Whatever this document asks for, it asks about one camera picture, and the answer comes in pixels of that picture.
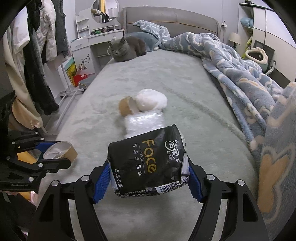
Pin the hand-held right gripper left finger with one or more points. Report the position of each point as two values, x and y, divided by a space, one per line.
101 183

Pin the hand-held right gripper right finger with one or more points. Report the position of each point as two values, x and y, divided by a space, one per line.
195 185

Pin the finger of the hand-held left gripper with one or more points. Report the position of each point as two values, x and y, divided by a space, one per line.
54 165
45 146

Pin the brown paper cup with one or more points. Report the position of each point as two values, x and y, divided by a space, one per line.
69 151
124 107

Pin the black tissue packet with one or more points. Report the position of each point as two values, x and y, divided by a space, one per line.
143 157

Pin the yellow cloth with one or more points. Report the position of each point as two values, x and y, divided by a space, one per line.
24 157

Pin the cream coat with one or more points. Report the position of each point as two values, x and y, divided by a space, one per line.
18 81

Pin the black fleece garment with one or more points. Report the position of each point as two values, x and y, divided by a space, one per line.
37 76

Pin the white clothes rack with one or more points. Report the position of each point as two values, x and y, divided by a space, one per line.
64 99

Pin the clear bubble wrap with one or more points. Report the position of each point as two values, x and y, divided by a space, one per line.
143 125

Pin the grey footstool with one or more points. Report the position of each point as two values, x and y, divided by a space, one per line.
84 83

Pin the red bag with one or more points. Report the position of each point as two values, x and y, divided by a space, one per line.
77 80

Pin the colourful picture board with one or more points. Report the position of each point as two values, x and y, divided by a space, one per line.
70 69

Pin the white puffer jacket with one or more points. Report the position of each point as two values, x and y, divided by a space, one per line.
47 30

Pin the grey knitted vest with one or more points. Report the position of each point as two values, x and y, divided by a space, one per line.
61 27

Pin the grey bed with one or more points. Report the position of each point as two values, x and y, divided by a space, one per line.
161 81

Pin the white dressing table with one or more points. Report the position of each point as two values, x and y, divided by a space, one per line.
104 44

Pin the pile of small toiletries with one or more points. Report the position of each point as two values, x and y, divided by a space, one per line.
103 30

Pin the grey cat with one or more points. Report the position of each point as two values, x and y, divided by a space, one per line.
129 49

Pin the blue cloud print blanket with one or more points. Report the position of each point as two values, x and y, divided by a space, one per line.
231 60

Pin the round mirror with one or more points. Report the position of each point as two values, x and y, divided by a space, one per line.
101 17

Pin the white shade table lamp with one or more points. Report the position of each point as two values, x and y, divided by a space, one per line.
113 12

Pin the blue grey pillow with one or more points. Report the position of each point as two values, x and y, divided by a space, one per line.
150 41

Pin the beige shade bedside lamp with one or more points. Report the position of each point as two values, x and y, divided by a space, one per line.
234 38

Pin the black office chair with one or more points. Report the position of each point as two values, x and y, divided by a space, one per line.
266 47

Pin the light blue folded pillow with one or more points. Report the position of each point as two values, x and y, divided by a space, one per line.
246 23

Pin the white wardrobe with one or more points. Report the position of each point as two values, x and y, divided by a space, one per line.
272 27

